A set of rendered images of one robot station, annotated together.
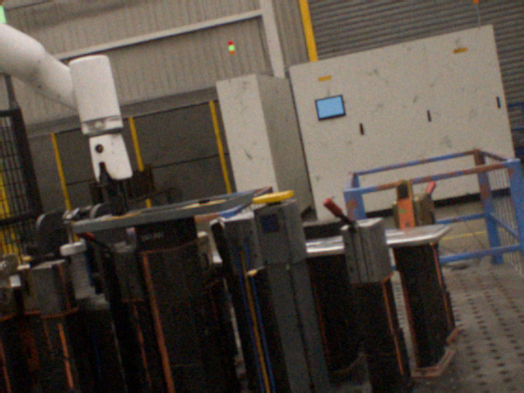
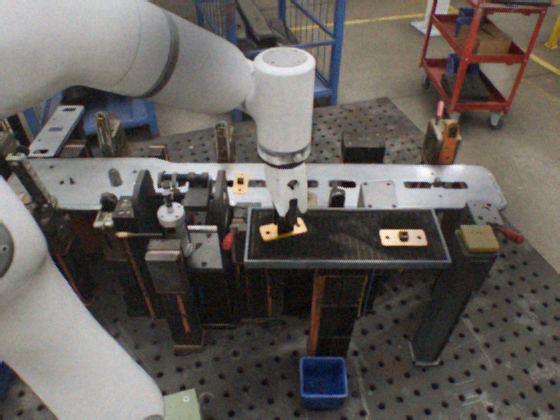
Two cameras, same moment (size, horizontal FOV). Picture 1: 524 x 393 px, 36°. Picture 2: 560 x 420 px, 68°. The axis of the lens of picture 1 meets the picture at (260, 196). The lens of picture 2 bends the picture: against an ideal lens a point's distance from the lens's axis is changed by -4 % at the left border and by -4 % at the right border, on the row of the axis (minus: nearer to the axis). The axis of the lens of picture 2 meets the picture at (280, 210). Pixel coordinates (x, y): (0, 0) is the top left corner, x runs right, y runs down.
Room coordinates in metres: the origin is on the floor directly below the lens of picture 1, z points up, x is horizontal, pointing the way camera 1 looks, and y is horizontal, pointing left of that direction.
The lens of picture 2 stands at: (1.24, 0.57, 1.76)
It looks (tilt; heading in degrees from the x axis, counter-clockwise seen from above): 44 degrees down; 332
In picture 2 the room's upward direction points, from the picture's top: straight up
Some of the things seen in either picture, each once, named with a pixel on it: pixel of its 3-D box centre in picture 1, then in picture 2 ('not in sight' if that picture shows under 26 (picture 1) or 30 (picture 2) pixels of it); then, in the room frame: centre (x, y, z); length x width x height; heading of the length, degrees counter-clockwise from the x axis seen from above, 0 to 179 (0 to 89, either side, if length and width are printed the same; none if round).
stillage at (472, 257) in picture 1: (436, 254); (261, 28); (4.25, -0.86, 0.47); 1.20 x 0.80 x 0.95; 172
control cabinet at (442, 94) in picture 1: (399, 110); not in sight; (9.88, -1.86, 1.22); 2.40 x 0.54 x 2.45; 81
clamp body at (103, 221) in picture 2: (48, 333); (126, 265); (2.04, 0.60, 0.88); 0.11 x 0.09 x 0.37; 152
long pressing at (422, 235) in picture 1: (182, 260); (248, 182); (2.07, 0.23, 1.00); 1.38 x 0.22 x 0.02; 62
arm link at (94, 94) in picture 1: (94, 89); (282, 98); (1.74, 0.30, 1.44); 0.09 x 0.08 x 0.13; 21
